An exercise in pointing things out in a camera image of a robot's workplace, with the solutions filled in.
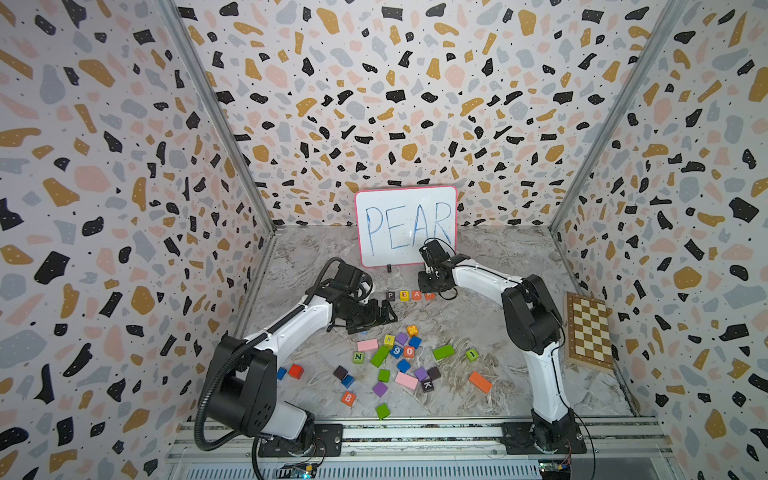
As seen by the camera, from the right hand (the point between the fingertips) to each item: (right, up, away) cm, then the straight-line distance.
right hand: (426, 284), depth 102 cm
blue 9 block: (-10, -18, -14) cm, 25 cm away
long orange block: (+14, -26, -18) cm, 34 cm away
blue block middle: (-8, -22, -16) cm, 28 cm away
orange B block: (-23, -28, -22) cm, 42 cm away
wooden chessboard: (+49, -13, -10) cm, 51 cm away
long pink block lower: (-7, -25, -18) cm, 32 cm away
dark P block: (-12, -4, -1) cm, 13 cm away
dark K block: (-1, -26, -20) cm, 33 cm away
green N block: (-21, -19, -16) cm, 33 cm away
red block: (-38, -23, -18) cm, 48 cm away
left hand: (-12, -8, -18) cm, 23 cm away
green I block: (+12, -19, -14) cm, 27 cm away
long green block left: (-15, -20, -13) cm, 28 cm away
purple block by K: (-3, -24, -18) cm, 30 cm away
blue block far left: (-42, -23, -18) cm, 51 cm away
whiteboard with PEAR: (-11, +21, +1) cm, 23 cm away
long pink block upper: (-19, -17, -11) cm, 28 cm away
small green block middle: (-13, -24, -17) cm, 32 cm away
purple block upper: (-8, -16, -10) cm, 20 cm away
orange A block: (-3, -4, -1) cm, 5 cm away
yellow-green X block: (-12, -15, -14) cm, 24 cm away
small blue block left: (-24, -25, -18) cm, 39 cm away
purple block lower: (-14, -27, -19) cm, 36 cm away
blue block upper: (-4, -17, -10) cm, 20 cm away
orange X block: (-5, -13, -10) cm, 17 cm away
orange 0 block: (-6, -18, -14) cm, 24 cm away
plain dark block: (+1, -24, -16) cm, 29 cm away
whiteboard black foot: (-13, +5, +5) cm, 15 cm away
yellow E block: (-8, -4, -1) cm, 8 cm away
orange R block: (+1, -4, -1) cm, 4 cm away
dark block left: (-26, -24, -16) cm, 39 cm away
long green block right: (+4, -19, -13) cm, 23 cm away
